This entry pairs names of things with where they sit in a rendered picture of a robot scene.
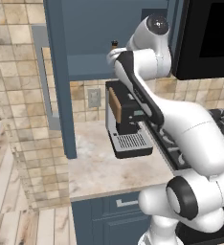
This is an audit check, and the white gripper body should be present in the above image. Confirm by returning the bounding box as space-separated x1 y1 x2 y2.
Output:
105 47 129 66

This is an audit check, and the brown shaker with dark cap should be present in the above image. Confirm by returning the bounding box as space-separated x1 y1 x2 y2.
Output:
110 39 120 51

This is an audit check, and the blue cabinet door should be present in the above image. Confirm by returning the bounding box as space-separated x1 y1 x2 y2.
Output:
42 0 78 160

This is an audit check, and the black and silver coffee machine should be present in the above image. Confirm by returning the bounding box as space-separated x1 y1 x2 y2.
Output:
104 79 154 160

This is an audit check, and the black microwave oven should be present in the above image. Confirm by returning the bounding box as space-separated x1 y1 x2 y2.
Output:
172 0 224 81

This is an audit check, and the black gas hob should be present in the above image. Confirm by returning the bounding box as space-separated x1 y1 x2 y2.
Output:
145 107 224 173

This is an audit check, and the blue drawer front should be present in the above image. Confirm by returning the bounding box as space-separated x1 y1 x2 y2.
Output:
107 190 147 218

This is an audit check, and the blue wall cabinet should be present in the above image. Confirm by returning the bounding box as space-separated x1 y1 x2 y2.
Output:
59 0 186 82

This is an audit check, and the grey wall outlet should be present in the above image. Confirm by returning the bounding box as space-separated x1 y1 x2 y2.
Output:
86 87 102 109

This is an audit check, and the grey cabinet door handle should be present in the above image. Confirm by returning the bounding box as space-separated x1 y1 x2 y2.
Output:
31 24 62 132

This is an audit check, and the silver drawer handle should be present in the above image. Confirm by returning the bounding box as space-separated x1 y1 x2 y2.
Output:
115 197 140 209

